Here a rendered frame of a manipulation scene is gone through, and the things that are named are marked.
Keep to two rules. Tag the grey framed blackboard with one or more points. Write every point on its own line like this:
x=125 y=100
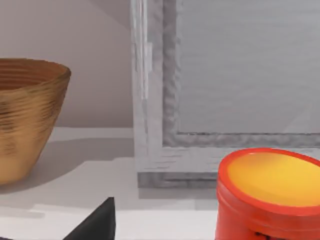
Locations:
x=225 y=87

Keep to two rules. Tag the brown woven basket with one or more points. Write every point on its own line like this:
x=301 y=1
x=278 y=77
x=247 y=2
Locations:
x=22 y=120

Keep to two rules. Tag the red can with yellow lid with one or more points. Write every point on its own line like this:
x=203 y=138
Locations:
x=267 y=195

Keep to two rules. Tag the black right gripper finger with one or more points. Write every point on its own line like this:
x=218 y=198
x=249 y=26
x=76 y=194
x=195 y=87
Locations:
x=102 y=222

